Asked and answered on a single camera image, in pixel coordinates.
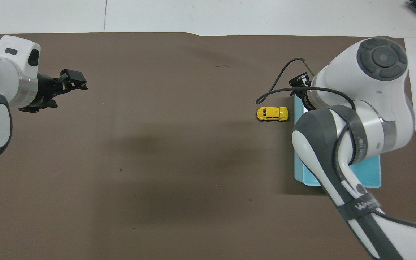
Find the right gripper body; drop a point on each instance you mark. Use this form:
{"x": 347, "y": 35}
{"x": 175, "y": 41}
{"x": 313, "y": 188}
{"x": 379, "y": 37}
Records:
{"x": 303, "y": 86}

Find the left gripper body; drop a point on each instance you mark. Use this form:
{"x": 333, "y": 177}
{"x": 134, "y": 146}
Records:
{"x": 45, "y": 90}

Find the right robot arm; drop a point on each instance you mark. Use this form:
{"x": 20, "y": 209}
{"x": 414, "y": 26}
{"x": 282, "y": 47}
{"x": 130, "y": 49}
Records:
{"x": 370, "y": 108}

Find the yellow toy beetle car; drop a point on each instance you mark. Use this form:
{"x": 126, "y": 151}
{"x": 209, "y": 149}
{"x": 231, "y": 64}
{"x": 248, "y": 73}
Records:
{"x": 273, "y": 113}

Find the light blue plastic tray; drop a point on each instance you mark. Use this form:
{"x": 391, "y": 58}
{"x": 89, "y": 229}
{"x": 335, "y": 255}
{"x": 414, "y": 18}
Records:
{"x": 368, "y": 175}

